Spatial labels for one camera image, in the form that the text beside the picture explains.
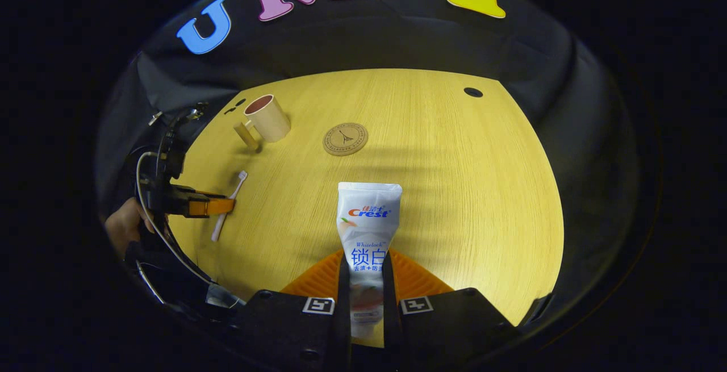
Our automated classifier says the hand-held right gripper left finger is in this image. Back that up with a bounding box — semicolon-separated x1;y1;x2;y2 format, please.
227;249;353;372

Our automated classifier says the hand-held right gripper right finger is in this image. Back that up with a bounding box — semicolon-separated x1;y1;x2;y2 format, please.
382;249;523;372

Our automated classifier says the white toothbrush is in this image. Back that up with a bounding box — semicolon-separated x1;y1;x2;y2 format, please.
211;170;249;243

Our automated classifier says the beige cup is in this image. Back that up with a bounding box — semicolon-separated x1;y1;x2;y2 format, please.
233;94;292;153

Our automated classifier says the white toothpaste tube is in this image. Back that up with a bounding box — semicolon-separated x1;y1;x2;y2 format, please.
336;182;403;338

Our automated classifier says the round brown coaster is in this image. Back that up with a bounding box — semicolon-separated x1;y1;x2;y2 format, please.
323;123;369;157

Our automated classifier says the wooden desktop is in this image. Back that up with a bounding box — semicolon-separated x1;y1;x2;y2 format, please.
168;68;565;350

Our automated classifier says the black backdrop cloth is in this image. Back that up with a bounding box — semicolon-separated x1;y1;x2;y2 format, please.
97;0;637;327

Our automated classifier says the white cable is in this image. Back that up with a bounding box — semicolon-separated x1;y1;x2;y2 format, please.
135;152;215;286

